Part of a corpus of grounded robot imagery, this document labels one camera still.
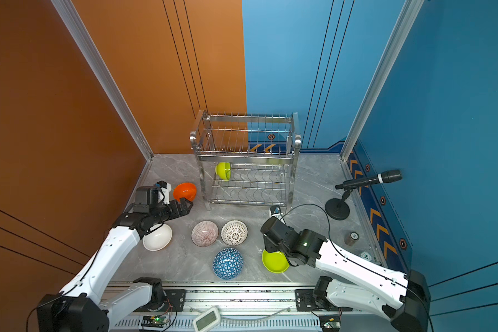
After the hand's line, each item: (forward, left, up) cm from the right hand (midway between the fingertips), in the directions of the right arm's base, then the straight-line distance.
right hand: (270, 235), depth 76 cm
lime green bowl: (+34, +22, -1) cm, 40 cm away
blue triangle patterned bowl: (-7, +17, -12) cm, 21 cm away
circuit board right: (-25, -20, -14) cm, 35 cm away
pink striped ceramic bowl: (+6, +28, -11) cm, 31 cm away
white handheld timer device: (-25, +21, -10) cm, 35 cm away
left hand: (+13, +34, +2) cm, 37 cm away
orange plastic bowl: (+28, +41, -9) cm, 51 cm away
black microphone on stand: (+19, -33, -12) cm, 40 cm away
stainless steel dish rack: (+47, +11, -8) cm, 49 cm away
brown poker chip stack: (+2, -33, -7) cm, 34 cm away
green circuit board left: (-25, +40, -13) cm, 49 cm away
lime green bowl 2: (-6, -2, -11) cm, 13 cm away
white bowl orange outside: (+2, +45, -7) cm, 46 cm away
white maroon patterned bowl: (+6, +15, -11) cm, 20 cm away
